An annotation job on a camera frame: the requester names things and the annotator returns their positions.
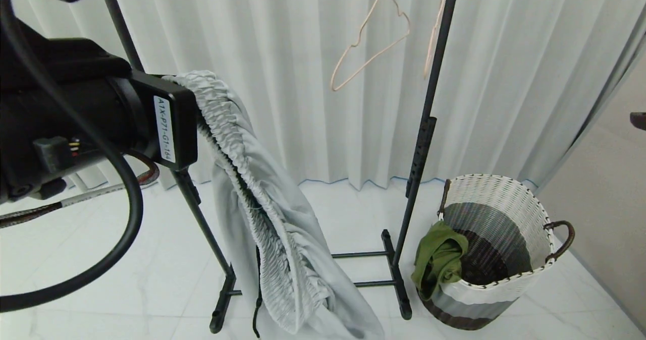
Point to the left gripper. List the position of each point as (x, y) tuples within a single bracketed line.
[(136, 113)]

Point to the pale grey shorts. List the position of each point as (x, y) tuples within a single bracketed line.
[(282, 204)]

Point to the pink clothes hanger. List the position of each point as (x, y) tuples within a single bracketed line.
[(428, 65), (371, 60)]

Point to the black clothes rack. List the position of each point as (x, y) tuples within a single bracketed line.
[(424, 143)]

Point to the white laundry basket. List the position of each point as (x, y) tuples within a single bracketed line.
[(499, 188)]

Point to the white curtain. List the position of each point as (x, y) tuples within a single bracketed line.
[(303, 77)]

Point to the green garment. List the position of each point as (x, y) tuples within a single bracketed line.
[(439, 259)]

